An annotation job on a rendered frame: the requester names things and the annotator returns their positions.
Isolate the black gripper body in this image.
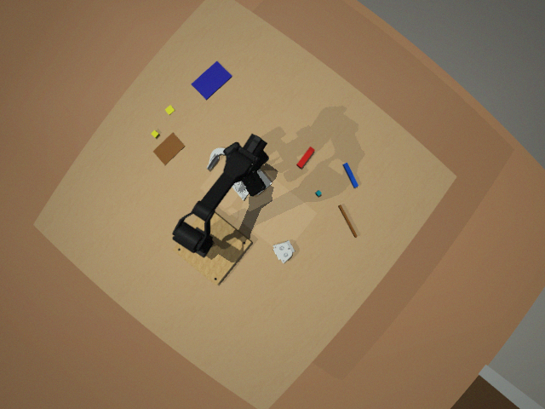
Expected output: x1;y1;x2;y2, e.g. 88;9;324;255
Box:
223;142;266;197

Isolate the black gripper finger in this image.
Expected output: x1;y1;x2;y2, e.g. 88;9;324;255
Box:
242;172;260;187

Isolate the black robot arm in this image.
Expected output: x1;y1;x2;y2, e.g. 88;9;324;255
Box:
172;133;269;258

